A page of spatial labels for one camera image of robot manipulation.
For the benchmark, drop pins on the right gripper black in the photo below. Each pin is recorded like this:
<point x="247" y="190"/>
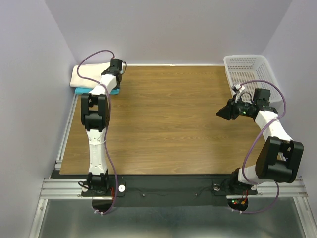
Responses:
<point x="230" y="108"/>

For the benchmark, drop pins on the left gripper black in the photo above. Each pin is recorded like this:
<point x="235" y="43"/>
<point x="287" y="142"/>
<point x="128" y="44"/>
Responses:
<point x="118" y="86"/>

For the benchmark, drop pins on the white t shirt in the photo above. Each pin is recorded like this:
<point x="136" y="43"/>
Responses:
<point x="92" y="71"/>

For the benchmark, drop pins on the white plastic basket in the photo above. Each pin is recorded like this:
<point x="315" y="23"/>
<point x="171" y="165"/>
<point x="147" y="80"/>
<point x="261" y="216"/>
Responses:
<point x="253" y="68"/>

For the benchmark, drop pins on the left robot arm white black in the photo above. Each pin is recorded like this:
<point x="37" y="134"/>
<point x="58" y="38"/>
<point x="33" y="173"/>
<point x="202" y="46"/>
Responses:
<point x="95" y="117"/>

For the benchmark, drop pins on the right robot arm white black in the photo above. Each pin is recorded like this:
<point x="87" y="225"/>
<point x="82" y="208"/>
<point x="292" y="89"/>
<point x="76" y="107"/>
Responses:
<point x="280" y="156"/>

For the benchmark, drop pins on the folded blue t shirt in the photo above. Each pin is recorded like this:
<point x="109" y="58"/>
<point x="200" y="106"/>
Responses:
<point x="84" y="91"/>

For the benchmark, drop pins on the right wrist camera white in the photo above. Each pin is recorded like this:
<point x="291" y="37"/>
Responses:
<point x="238" y="89"/>

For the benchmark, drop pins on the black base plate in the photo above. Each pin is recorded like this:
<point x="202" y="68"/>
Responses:
<point x="166" y="190"/>

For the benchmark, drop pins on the aluminium frame rail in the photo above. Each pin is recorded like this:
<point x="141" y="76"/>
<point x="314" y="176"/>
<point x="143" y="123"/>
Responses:
<point x="62" y="188"/>

